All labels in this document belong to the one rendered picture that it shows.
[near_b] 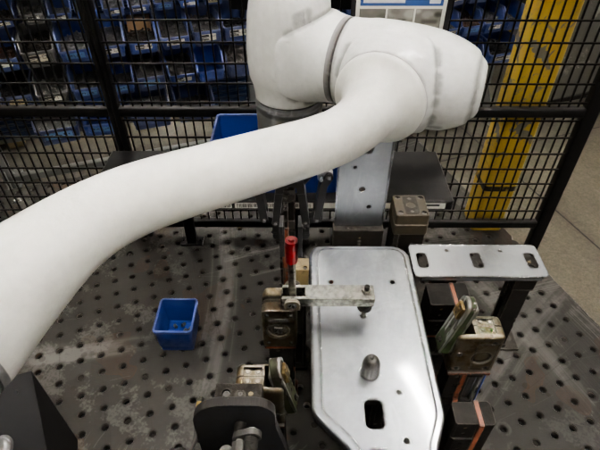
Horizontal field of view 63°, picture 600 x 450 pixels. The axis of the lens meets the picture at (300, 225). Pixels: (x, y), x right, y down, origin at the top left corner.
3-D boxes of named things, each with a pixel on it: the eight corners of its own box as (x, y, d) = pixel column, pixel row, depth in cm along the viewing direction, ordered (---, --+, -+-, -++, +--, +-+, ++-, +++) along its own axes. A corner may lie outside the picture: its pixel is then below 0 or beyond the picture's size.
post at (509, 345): (518, 350, 126) (557, 274, 107) (475, 350, 126) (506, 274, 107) (510, 329, 131) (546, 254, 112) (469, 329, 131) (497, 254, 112)
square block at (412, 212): (407, 314, 135) (431, 215, 111) (379, 314, 135) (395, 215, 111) (403, 292, 141) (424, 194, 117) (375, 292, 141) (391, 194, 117)
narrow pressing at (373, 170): (382, 227, 117) (402, 95, 94) (334, 227, 117) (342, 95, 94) (382, 225, 117) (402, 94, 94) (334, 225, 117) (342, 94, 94)
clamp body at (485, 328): (474, 437, 110) (520, 347, 87) (421, 437, 110) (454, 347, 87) (464, 399, 117) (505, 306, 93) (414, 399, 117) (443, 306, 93)
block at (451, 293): (451, 384, 119) (479, 312, 100) (405, 384, 119) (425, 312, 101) (443, 350, 126) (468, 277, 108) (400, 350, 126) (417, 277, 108)
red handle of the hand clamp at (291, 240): (297, 306, 92) (297, 246, 82) (286, 306, 92) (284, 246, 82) (297, 289, 95) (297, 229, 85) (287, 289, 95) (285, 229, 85)
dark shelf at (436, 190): (452, 211, 121) (454, 201, 119) (88, 209, 122) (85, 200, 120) (434, 160, 138) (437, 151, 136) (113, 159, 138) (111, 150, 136)
